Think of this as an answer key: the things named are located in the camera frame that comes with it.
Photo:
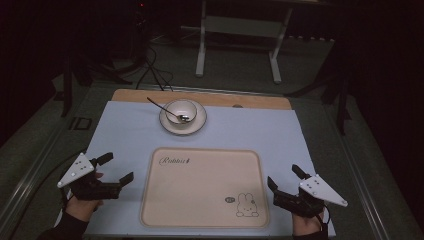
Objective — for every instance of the white bowl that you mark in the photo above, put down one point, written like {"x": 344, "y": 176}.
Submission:
{"x": 181, "y": 111}

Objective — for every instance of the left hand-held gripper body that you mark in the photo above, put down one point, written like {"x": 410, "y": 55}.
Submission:
{"x": 87, "y": 184}

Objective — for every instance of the white metal table frame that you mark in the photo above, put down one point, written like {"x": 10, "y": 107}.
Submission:
{"x": 240, "y": 28}

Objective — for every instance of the beige tray with rabbit print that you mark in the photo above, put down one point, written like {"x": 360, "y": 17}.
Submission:
{"x": 204, "y": 188}

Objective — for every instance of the person's left hand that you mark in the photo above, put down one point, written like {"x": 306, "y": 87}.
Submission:
{"x": 83, "y": 205}

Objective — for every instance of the metal spoon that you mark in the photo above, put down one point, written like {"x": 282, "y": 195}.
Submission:
{"x": 168, "y": 111}

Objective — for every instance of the light blue table mat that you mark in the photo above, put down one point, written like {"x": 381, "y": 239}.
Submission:
{"x": 126, "y": 133}

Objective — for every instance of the person's right hand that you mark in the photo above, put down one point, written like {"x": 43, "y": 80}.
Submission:
{"x": 306, "y": 224}

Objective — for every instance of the white saucer plate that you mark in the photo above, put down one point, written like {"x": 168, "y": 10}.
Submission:
{"x": 182, "y": 128}

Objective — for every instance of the black stand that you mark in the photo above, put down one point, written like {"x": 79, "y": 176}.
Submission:
{"x": 90, "y": 66}
{"x": 333, "y": 83}

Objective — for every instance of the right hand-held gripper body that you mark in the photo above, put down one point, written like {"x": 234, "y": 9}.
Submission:
{"x": 310, "y": 197}

